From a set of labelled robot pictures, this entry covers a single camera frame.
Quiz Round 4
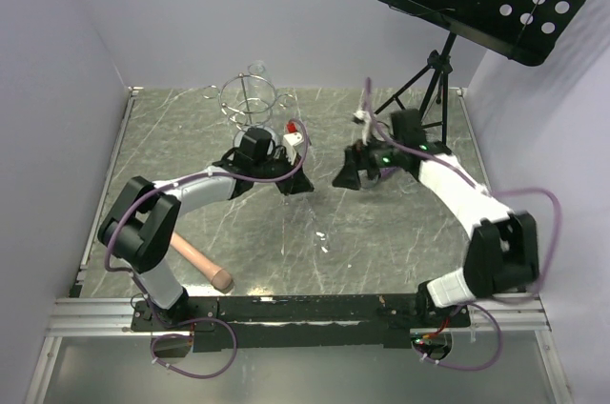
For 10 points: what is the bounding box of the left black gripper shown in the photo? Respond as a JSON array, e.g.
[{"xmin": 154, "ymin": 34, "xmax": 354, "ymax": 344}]
[{"xmin": 254, "ymin": 149, "xmax": 314, "ymax": 196}]

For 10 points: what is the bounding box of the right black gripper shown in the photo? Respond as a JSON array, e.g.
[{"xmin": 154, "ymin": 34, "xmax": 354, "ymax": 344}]
[{"xmin": 332, "ymin": 128, "xmax": 404, "ymax": 192}]

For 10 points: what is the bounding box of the clear wine glass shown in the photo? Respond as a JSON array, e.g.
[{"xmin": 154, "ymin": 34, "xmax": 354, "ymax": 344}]
[
  {"xmin": 247, "ymin": 60, "xmax": 275, "ymax": 111},
  {"xmin": 305, "ymin": 200, "xmax": 332, "ymax": 254}
]

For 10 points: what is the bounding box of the clear wine glass back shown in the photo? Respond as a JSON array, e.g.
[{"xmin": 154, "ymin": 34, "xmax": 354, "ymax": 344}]
[{"xmin": 247, "ymin": 60, "xmax": 275, "ymax": 111}]

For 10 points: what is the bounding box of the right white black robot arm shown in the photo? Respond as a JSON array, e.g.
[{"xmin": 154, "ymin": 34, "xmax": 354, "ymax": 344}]
[{"xmin": 332, "ymin": 109, "xmax": 539, "ymax": 327}]

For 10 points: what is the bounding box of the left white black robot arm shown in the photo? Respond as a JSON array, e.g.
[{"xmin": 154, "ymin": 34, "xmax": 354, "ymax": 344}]
[{"xmin": 97, "ymin": 121, "xmax": 314, "ymax": 330}]

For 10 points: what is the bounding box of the chrome wine glass rack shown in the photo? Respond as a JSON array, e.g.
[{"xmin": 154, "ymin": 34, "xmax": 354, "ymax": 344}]
[{"xmin": 202, "ymin": 73, "xmax": 296, "ymax": 155}]

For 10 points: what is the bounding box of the beige pink microphone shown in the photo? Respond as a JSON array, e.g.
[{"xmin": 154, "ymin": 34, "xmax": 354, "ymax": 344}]
[{"xmin": 171, "ymin": 232, "xmax": 234, "ymax": 293}]

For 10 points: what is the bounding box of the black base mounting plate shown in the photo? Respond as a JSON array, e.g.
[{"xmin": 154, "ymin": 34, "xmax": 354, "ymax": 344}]
[{"xmin": 131, "ymin": 293, "xmax": 471, "ymax": 353}]

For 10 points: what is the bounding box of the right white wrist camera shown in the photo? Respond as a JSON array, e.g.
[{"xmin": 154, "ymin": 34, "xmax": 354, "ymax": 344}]
[{"xmin": 353, "ymin": 109, "xmax": 373, "ymax": 146}]

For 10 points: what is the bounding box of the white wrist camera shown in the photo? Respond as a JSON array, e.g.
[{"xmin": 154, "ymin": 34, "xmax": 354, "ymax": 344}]
[
  {"xmin": 353, "ymin": 109, "xmax": 373, "ymax": 146},
  {"xmin": 282, "ymin": 121, "xmax": 305, "ymax": 162}
]

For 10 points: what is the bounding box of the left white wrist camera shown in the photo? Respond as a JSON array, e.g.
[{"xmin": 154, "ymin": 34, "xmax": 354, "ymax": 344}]
[{"xmin": 282, "ymin": 121, "xmax": 305, "ymax": 162}]

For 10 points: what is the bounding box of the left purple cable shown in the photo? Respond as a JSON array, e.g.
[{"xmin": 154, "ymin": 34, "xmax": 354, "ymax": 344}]
[{"xmin": 104, "ymin": 117, "xmax": 314, "ymax": 379}]

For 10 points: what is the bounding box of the purple cable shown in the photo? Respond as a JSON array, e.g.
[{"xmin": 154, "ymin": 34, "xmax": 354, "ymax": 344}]
[
  {"xmin": 361, "ymin": 77, "xmax": 562, "ymax": 372},
  {"xmin": 104, "ymin": 117, "xmax": 314, "ymax": 379}
]

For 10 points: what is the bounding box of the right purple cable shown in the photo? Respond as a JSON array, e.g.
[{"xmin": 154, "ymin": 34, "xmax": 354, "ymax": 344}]
[{"xmin": 361, "ymin": 77, "xmax": 562, "ymax": 372}]

